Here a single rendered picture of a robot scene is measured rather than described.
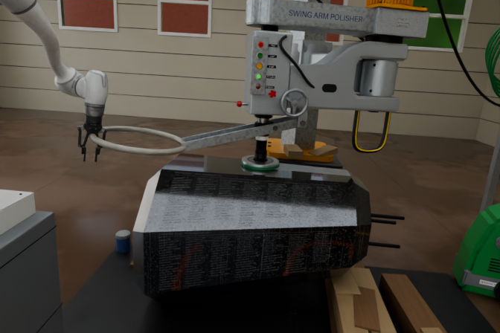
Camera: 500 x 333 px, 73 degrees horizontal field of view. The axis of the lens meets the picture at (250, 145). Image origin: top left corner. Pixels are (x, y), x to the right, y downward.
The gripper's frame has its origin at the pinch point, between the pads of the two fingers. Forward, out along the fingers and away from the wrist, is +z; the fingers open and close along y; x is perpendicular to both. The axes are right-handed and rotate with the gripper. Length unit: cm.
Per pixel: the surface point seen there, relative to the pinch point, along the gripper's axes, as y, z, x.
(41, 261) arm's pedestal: -16, 24, -53
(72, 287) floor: -2, 91, 21
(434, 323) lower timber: 163, 54, -95
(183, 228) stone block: 40, 22, -39
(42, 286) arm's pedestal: -15, 34, -55
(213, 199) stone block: 55, 9, -34
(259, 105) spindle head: 75, -39, -25
